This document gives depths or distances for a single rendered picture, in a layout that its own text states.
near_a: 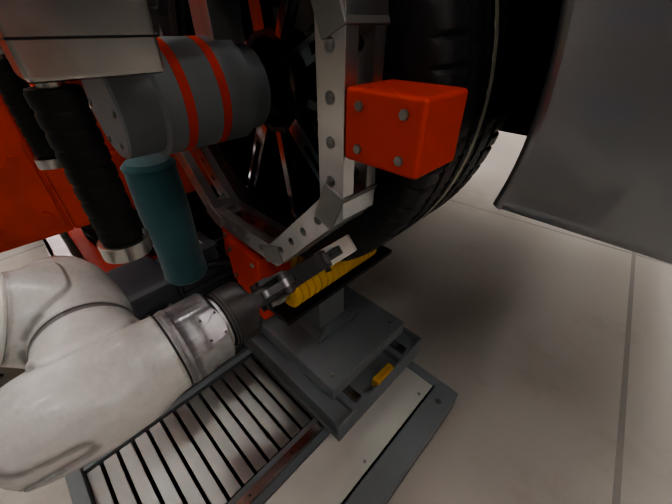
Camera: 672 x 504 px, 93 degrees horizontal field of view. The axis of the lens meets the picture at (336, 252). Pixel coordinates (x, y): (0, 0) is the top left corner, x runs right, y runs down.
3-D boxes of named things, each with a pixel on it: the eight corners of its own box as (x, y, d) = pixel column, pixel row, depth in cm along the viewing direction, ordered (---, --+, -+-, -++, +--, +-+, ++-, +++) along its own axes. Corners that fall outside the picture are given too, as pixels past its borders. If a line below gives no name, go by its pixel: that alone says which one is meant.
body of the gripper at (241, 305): (226, 349, 42) (282, 312, 47) (244, 347, 35) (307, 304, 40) (197, 301, 42) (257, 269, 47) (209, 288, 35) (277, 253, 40)
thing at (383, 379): (417, 356, 100) (422, 335, 94) (339, 444, 79) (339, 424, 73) (311, 283, 128) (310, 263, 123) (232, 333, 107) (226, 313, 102)
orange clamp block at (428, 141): (385, 143, 38) (454, 161, 33) (341, 159, 34) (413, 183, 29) (391, 78, 34) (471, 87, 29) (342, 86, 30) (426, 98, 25)
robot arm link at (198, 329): (199, 387, 31) (251, 351, 35) (152, 309, 31) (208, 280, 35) (188, 383, 39) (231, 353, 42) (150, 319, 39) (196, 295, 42)
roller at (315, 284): (383, 254, 76) (385, 233, 73) (287, 320, 59) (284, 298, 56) (365, 244, 80) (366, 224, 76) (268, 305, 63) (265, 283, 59)
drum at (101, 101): (280, 140, 51) (269, 35, 43) (141, 177, 39) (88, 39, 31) (233, 125, 59) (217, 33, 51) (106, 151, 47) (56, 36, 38)
